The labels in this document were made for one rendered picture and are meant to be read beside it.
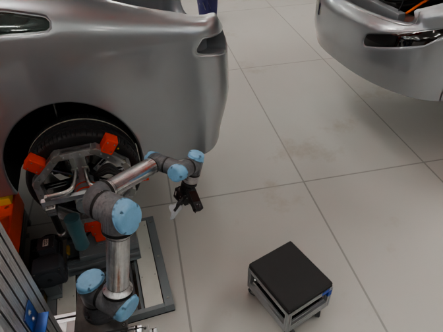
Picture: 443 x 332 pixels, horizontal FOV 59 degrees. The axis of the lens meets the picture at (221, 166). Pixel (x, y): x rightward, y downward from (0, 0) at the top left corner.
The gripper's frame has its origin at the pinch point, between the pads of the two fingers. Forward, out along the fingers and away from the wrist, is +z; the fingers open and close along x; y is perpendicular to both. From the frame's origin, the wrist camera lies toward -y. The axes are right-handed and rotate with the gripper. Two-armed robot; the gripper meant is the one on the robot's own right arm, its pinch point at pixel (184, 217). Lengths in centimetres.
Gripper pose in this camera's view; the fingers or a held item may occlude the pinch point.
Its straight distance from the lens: 191.8
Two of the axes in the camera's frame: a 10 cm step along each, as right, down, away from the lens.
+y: -6.1, -5.1, 6.0
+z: -2.4, 8.5, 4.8
